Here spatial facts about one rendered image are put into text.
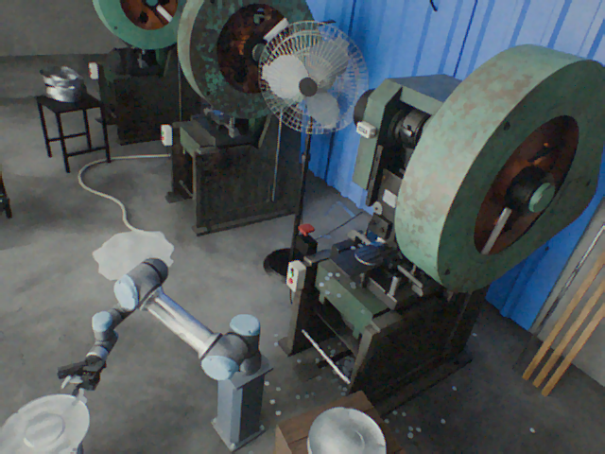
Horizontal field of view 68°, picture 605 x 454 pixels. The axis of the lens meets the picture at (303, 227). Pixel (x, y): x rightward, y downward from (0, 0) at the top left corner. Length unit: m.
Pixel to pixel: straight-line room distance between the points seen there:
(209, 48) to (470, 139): 1.76
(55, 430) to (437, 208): 1.52
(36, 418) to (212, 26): 1.99
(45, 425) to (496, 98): 1.83
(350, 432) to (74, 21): 7.08
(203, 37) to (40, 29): 5.38
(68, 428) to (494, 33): 2.83
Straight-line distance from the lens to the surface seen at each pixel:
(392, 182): 1.86
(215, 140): 3.17
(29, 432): 1.99
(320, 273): 2.14
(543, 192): 1.56
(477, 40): 3.03
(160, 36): 4.46
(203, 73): 2.71
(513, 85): 1.35
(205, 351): 1.68
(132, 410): 2.38
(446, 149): 1.29
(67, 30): 7.94
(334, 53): 2.34
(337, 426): 1.89
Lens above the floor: 1.93
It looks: 33 degrees down
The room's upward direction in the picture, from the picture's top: 8 degrees clockwise
